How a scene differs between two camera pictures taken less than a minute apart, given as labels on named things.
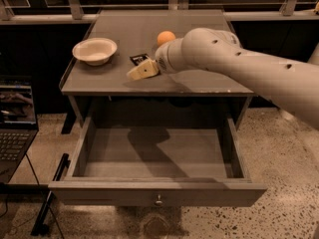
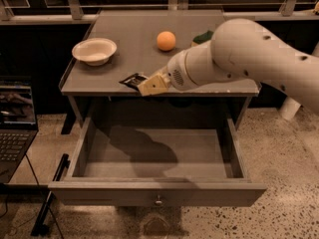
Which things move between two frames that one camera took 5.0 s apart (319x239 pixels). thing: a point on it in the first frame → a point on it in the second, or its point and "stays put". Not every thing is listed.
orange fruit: x=163 y=37 stays put
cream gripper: x=161 y=61 → x=175 y=72
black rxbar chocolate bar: x=138 y=59 → x=134 y=80
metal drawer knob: x=159 y=202 stays put
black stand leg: x=40 y=228 stays put
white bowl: x=95 y=51 stays put
